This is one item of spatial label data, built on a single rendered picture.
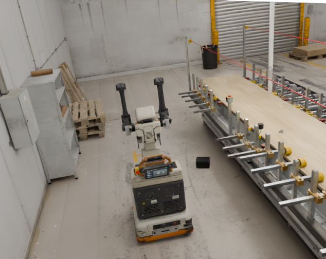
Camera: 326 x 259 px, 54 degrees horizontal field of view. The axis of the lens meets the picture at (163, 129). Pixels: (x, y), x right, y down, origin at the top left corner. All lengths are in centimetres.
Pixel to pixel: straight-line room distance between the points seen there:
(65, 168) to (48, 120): 80
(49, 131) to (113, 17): 659
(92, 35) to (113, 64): 113
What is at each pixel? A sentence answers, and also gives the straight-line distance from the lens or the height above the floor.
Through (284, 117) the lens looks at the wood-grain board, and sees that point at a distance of 426.
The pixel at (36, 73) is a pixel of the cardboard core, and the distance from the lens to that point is 515.
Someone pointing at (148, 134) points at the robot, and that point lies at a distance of 344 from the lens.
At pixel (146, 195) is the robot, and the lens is 341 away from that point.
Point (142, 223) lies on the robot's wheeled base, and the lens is 355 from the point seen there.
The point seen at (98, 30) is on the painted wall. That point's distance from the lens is 1083.
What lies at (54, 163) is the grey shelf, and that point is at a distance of 506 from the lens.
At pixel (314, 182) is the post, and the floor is 107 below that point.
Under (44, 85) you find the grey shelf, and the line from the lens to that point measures 463.
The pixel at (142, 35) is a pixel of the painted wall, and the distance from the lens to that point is 1092.
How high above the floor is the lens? 253
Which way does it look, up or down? 24 degrees down
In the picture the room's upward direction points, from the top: 7 degrees counter-clockwise
